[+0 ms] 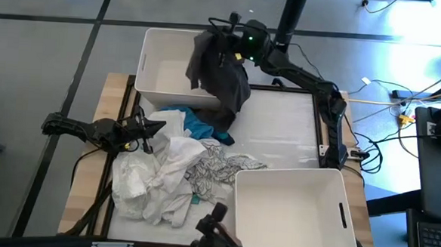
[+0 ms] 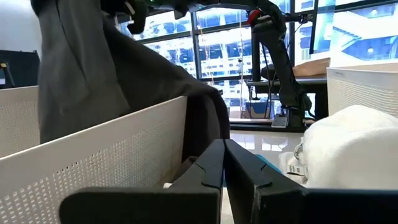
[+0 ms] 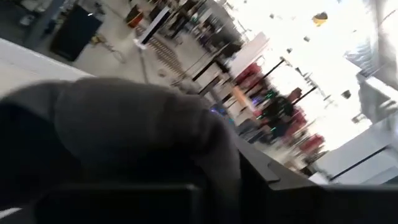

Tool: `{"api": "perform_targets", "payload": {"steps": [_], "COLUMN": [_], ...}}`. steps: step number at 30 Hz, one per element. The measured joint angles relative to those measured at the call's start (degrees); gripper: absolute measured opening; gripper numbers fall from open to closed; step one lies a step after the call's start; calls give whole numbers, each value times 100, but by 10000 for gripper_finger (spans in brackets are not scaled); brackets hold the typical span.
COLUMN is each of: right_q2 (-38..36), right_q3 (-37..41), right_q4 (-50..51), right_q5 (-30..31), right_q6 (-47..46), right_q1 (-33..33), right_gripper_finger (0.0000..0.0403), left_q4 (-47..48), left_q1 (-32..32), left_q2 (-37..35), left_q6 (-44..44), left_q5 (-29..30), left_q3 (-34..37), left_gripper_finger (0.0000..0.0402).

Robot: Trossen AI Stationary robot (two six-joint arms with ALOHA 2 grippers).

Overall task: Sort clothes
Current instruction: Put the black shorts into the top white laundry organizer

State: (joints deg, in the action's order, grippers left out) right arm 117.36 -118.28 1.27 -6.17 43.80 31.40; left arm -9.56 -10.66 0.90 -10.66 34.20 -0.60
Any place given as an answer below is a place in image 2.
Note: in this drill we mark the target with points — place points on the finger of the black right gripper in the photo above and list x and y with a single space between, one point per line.
138 18

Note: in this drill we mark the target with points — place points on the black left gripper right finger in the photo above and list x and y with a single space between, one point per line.
280 205

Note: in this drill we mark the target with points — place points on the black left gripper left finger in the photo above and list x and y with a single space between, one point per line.
192 202

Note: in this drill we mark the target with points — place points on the dark grey garment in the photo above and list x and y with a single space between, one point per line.
93 71

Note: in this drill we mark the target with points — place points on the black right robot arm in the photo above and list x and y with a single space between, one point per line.
280 62

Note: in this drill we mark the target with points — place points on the white garment with label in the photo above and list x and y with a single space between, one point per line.
292 169

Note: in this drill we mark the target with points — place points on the white fluffy towel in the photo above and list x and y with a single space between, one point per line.
351 149

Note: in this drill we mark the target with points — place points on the blue bin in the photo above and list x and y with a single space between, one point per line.
256 109

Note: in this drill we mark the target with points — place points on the white perforated plastic basket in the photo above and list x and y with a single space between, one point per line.
357 90
93 161

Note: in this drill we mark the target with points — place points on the black equipment case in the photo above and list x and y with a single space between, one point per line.
21 68

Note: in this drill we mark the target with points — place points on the red clip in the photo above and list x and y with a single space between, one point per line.
254 16

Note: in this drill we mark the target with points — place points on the black office chair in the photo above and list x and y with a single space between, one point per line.
268 71

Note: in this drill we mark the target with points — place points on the brown paper bag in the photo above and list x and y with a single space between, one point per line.
311 67

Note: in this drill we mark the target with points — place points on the black monitor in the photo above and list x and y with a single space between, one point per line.
314 28

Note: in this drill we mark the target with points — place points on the black window frame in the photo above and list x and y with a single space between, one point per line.
194 46

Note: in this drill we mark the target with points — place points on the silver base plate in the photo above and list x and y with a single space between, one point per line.
280 120

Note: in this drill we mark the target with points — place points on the black post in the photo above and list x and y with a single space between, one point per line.
255 56

